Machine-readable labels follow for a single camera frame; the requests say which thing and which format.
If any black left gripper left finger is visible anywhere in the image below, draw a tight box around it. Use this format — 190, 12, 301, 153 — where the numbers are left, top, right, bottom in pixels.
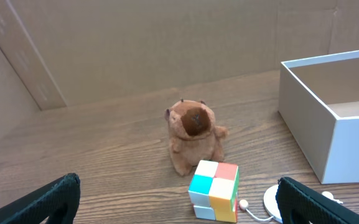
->
0, 173, 80, 224

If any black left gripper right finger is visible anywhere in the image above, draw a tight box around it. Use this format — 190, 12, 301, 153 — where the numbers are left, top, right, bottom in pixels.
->
276, 177, 359, 224

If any colourful two-by-two puzzle cube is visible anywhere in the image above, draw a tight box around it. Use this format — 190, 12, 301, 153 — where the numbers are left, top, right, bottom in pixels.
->
188, 160, 240, 223

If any brown capybara plush toy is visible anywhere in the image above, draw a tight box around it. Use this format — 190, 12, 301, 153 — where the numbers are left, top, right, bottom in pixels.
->
164, 98, 228, 176

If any white pellet drum toy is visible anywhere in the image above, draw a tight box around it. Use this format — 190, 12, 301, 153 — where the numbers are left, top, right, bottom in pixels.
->
237, 184, 342, 223

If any white open cardboard box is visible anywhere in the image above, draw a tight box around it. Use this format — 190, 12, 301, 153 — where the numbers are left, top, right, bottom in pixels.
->
279, 50, 359, 184

